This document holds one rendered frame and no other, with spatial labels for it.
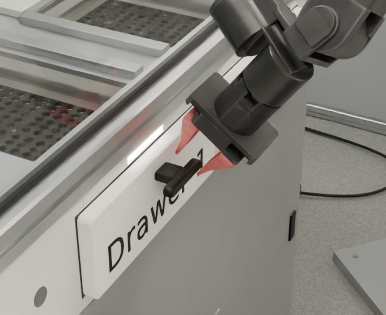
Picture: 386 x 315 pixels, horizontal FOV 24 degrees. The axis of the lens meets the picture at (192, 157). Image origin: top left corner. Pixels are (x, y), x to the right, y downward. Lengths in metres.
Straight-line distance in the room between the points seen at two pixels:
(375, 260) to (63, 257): 1.46
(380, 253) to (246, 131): 1.39
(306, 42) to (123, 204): 0.27
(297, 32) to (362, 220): 1.63
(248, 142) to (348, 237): 1.46
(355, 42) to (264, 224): 0.65
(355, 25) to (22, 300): 0.42
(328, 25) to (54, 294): 0.39
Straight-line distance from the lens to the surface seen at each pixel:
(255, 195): 1.45
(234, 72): 1.21
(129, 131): 1.00
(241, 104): 0.97
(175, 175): 1.04
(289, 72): 0.93
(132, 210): 1.02
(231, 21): 0.97
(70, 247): 0.96
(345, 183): 2.65
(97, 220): 0.95
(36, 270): 0.92
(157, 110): 1.06
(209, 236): 1.31
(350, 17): 0.91
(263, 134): 1.02
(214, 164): 1.03
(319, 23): 0.91
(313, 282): 2.29
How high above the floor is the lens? 1.50
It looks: 33 degrees down
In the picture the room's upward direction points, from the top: straight up
